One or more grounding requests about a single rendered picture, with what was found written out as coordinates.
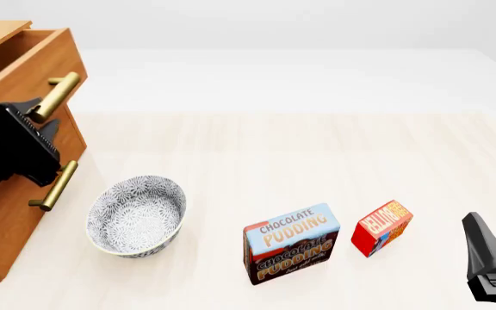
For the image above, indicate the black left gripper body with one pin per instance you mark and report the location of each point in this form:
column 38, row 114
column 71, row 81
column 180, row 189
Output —
column 24, row 145

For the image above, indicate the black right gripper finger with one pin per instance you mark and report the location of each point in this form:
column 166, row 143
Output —
column 485, row 252

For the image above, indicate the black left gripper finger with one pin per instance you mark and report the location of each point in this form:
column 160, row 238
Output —
column 51, row 129
column 31, row 106

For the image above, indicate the wooden drawer, open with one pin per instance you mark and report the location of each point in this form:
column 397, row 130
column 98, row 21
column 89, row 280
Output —
column 54, row 61

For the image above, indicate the wooden drawer, closed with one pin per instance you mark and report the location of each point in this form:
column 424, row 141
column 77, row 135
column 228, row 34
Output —
column 24, row 226

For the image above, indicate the wooden cabinet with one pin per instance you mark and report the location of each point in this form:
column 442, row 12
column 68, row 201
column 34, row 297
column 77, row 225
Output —
column 2, row 245

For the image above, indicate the red butter box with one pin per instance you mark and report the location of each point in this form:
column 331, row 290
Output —
column 379, row 231

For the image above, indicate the grey patterned bowl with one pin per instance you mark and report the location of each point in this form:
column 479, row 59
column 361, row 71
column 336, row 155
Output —
column 138, row 216

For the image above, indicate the chocolate pudding box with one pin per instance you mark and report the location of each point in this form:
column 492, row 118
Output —
column 291, row 245

